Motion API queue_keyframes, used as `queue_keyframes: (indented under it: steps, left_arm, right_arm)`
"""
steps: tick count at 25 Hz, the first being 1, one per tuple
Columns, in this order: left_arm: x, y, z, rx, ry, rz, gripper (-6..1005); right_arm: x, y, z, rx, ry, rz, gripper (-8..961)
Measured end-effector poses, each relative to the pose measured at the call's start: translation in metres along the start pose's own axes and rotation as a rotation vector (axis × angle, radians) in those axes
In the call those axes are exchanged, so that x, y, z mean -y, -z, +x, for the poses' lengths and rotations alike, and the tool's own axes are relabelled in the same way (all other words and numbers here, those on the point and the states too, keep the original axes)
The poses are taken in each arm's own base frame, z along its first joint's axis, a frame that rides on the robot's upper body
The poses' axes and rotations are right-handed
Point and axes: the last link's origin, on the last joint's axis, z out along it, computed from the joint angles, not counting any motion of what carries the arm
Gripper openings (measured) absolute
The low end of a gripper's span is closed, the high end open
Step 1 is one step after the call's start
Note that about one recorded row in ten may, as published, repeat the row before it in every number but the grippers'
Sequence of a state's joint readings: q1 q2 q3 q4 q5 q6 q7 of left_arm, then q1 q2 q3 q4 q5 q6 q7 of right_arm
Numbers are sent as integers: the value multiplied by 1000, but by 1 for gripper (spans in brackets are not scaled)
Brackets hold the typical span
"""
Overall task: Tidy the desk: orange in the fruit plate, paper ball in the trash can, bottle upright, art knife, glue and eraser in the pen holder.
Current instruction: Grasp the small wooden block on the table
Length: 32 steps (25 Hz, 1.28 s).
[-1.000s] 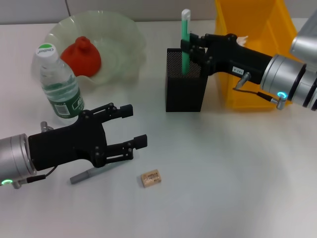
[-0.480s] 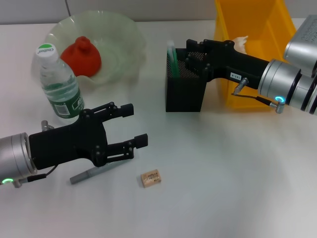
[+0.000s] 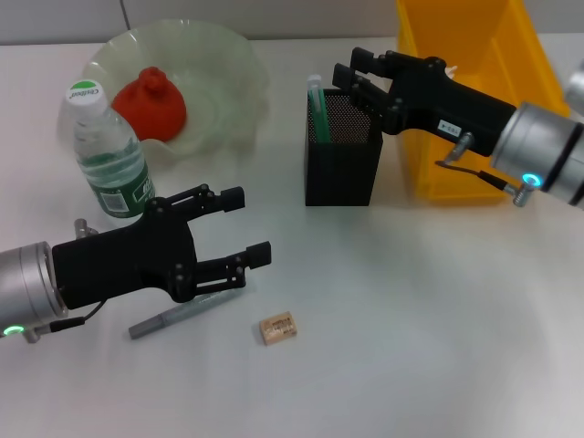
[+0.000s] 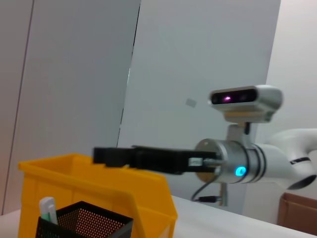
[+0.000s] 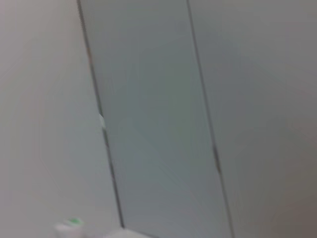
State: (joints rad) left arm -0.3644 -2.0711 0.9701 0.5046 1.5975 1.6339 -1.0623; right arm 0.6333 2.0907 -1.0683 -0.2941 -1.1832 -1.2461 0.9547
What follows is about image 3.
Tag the clear water bottle green label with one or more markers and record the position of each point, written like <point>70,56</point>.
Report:
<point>114,169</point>

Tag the white paper ball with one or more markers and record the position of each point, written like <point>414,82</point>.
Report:
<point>451,72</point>

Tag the yellow plastic storage bin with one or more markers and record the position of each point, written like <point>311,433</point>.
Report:
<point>470,32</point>

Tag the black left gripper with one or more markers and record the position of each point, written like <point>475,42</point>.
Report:
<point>123,264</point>

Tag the grey marker pen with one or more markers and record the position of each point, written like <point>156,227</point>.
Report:
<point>150,325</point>

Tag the pale green glass fruit bowl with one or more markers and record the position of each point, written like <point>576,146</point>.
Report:
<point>219,91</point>

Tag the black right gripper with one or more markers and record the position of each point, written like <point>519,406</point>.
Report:
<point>438,105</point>

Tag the black mesh pen holder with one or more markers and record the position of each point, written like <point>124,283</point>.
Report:
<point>342,182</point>

